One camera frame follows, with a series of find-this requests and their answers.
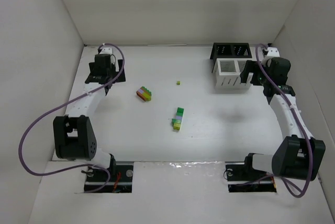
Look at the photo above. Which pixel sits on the green lilac lego stack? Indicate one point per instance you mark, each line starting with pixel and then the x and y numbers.
pixel 177 120

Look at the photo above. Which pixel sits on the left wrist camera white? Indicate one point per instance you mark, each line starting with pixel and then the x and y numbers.
pixel 106 50

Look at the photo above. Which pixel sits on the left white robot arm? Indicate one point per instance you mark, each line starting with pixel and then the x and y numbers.
pixel 74 137

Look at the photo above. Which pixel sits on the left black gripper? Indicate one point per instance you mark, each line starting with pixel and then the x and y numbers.
pixel 121 70

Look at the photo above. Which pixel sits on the black slotted container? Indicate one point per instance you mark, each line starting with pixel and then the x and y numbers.
pixel 221 52

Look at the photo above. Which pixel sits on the white slotted container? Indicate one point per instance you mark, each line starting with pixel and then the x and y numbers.
pixel 227 74

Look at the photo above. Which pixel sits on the orange green lego stack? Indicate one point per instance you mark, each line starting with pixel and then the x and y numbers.
pixel 144 94

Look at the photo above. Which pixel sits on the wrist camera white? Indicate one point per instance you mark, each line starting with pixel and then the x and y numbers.
pixel 106 50
pixel 271 52

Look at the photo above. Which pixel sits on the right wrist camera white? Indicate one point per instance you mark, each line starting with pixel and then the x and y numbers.
pixel 271 52

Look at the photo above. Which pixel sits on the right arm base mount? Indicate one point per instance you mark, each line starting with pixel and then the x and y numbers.
pixel 242 179

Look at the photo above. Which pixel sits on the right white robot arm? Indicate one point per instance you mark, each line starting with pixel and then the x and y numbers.
pixel 299 156

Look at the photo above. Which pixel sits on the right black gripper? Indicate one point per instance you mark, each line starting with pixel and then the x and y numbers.
pixel 247 70

